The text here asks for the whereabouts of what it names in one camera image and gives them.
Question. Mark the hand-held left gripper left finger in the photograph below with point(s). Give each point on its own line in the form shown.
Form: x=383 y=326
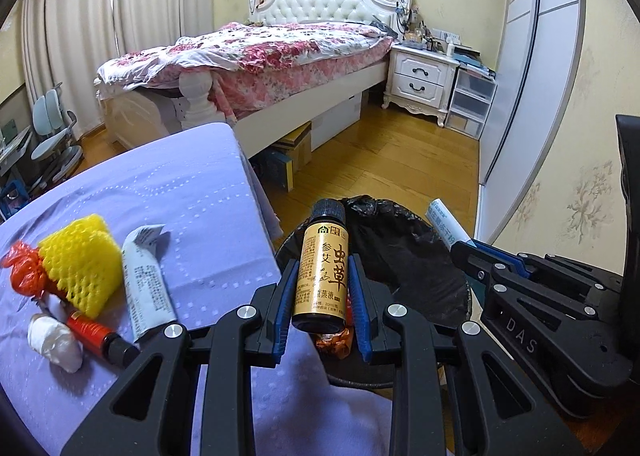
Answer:
x=285 y=301

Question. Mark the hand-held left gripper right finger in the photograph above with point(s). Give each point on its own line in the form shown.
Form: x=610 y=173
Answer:
x=360 y=306

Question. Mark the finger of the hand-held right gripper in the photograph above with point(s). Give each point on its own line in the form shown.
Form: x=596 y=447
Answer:
x=500 y=256
x=472 y=261

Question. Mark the brown bottle with gold label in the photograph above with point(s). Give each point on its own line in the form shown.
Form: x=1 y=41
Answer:
x=320 y=276

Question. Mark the orange foam fruit net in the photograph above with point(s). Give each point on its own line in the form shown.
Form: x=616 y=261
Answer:
x=335 y=343

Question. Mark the small white teal tube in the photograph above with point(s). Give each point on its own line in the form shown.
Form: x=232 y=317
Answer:
x=447 y=221

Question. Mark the black lined waste bin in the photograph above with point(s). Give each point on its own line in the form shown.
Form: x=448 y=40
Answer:
x=400 y=256

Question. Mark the large white squeezed tube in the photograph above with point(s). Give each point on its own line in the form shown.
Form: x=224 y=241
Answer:
x=145 y=286

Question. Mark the red bottle with black cap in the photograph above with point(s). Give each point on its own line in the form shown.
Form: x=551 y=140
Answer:
x=92 y=333

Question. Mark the yellow foam fruit net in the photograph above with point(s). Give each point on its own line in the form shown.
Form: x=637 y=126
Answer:
x=82 y=261

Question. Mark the white tissue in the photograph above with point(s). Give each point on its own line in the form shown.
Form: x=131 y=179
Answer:
x=55 y=346

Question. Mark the orange plastic bag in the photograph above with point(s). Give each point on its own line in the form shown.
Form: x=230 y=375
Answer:
x=22 y=268

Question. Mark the blue box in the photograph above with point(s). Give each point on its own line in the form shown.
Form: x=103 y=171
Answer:
x=277 y=168

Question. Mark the cardboard box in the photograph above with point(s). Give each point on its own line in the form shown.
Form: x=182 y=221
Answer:
x=300 y=145

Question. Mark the clear plastic drawer unit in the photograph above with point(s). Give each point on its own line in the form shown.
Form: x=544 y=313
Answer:
x=470 y=100

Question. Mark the purple tablecloth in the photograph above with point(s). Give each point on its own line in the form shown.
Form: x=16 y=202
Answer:
x=175 y=186

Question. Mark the white nightstand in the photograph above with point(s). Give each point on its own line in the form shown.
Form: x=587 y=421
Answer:
x=420 y=80

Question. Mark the white storage box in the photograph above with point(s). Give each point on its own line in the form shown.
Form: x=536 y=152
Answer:
x=337 y=118

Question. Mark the stack of blue books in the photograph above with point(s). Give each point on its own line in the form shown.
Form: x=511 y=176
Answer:
x=475 y=66

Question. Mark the white sliding wardrobe door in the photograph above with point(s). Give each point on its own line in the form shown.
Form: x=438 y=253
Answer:
x=530 y=60

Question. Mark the pink floral bed sheet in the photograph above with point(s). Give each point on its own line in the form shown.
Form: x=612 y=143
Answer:
x=300 y=83

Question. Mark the group of small bottles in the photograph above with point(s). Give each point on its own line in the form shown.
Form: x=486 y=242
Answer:
x=425 y=38

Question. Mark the floral quilt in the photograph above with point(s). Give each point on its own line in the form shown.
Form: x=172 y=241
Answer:
x=240 y=48

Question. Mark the pale green desk chair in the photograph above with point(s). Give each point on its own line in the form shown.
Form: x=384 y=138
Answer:
x=55 y=145

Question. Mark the blue stool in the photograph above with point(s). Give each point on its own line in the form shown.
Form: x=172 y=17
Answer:
x=12 y=196

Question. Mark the white bed with tufted headboard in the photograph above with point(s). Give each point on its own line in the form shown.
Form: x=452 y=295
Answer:
x=320 y=5

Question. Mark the white desk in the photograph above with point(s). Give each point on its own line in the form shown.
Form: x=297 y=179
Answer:
x=15 y=140

